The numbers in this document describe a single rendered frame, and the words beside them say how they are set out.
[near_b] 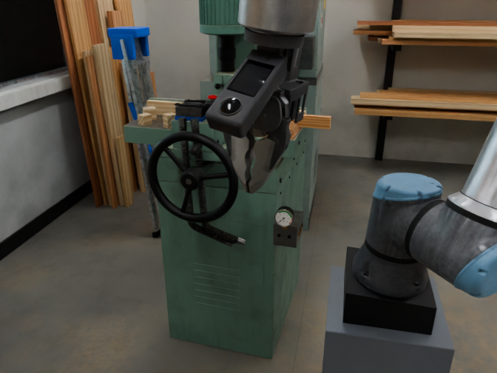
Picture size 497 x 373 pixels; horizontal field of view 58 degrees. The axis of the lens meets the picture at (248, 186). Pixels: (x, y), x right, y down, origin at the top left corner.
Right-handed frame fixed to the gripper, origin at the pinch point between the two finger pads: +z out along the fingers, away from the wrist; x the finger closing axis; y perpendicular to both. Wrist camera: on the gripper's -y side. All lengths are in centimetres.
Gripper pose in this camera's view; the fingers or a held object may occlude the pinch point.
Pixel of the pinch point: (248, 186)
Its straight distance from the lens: 60.1
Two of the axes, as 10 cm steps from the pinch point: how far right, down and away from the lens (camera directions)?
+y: 4.8, -3.7, 8.0
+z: -1.0, 8.8, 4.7
